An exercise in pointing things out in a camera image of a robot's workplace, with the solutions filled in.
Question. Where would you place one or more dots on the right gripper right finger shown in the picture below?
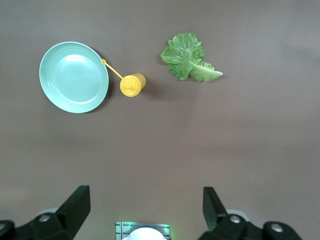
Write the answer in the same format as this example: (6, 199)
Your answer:
(220, 222)

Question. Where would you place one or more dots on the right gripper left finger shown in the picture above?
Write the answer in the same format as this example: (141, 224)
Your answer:
(62, 220)

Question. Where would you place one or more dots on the green lettuce leaf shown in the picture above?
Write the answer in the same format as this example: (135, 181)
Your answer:
(183, 57)

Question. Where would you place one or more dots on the mint green plate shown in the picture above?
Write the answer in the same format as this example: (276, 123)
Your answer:
(73, 77)

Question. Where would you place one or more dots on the yellow mustard squeeze bottle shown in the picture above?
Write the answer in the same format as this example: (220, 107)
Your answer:
(132, 85)

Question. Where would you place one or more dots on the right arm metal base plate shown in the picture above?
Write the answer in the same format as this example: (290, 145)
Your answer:
(120, 231)

